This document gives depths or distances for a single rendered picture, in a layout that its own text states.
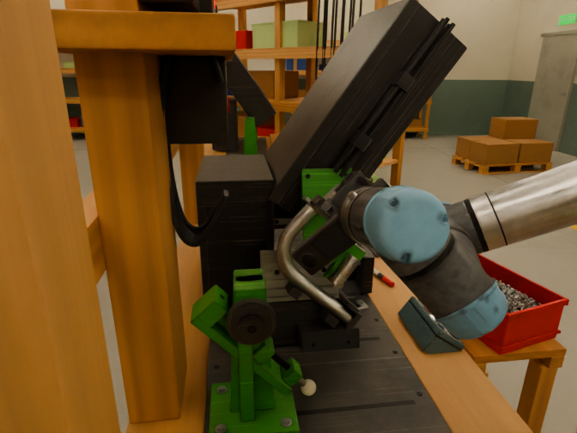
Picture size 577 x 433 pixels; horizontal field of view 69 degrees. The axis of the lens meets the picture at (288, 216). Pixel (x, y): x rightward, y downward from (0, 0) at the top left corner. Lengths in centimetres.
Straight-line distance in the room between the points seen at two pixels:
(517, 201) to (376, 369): 49
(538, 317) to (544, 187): 72
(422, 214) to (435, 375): 58
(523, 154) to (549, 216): 667
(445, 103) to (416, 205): 1026
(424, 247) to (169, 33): 36
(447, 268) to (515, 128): 714
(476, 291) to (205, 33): 41
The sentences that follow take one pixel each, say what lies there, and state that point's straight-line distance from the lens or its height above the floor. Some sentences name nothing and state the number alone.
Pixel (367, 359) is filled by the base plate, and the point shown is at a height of 90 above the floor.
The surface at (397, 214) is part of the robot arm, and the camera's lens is 41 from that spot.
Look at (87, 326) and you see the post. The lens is 35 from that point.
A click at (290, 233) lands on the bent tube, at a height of 115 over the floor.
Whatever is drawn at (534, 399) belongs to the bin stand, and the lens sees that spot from 141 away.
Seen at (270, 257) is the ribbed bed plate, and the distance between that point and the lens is 95.
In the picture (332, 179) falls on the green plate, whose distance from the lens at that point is 94.
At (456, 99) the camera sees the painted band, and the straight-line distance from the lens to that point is 1077.
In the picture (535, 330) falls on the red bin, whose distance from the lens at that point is 129.
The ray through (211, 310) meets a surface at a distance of 66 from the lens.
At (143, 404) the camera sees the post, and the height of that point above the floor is 92.
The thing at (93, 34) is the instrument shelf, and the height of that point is 151.
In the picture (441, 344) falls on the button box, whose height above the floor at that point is 92.
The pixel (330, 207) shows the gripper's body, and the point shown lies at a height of 129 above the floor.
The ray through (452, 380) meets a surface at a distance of 95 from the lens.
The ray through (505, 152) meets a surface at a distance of 704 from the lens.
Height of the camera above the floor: 148
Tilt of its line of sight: 20 degrees down
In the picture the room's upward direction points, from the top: straight up
